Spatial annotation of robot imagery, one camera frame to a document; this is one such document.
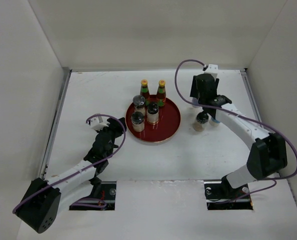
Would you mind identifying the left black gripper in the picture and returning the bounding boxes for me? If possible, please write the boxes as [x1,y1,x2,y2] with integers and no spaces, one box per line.
[95,117,126,158]

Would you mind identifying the silver lid jar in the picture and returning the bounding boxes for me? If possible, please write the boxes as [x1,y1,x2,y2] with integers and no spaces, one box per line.
[191,97,200,108]
[209,117,221,127]

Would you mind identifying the black cap glass shaker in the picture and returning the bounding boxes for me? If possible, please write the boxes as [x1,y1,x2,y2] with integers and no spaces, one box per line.
[130,111,145,133]

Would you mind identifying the black cap spice jar front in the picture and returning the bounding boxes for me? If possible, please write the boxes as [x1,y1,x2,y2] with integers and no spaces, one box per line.
[146,102,159,124]

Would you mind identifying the black cap spice jar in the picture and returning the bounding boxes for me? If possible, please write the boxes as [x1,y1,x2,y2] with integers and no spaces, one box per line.
[146,102,159,124]
[192,111,209,132]

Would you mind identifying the green label sauce bottle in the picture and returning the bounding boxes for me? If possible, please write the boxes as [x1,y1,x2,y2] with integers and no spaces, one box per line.
[156,80,166,107]
[140,79,150,106]

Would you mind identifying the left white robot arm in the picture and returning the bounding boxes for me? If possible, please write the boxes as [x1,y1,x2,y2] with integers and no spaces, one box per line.
[12,115,127,234]

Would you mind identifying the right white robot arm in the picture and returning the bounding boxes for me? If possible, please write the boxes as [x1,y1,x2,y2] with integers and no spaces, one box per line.
[190,73,288,198]

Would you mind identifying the black cap spice jar rear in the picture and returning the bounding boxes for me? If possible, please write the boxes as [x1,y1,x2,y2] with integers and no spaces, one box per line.
[192,111,209,132]

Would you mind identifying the red round tray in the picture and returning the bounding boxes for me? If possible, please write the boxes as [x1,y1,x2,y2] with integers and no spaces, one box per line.
[125,97,181,143]

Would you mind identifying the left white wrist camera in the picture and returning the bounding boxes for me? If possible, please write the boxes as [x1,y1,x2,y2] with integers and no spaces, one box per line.
[86,115,109,131]

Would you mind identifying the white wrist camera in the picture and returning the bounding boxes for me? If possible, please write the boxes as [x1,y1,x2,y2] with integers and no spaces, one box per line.
[86,115,109,131]
[203,64,219,79]

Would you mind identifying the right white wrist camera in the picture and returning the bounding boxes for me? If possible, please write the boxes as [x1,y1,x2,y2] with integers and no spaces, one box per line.
[203,64,219,79]

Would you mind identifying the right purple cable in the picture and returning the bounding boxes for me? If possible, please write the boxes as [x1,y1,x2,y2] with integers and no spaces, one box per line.
[175,59,297,205]

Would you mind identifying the purple cable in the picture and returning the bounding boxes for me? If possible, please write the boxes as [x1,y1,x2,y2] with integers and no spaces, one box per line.
[12,114,127,215]
[175,59,297,205]

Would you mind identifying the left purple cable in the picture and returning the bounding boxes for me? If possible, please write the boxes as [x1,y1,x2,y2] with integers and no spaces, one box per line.
[12,114,127,215]

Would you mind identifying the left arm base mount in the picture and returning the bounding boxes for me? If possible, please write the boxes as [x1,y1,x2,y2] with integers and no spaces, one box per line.
[69,177,117,211]

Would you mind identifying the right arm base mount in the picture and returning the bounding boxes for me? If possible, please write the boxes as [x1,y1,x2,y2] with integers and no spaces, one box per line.
[203,179,253,211]

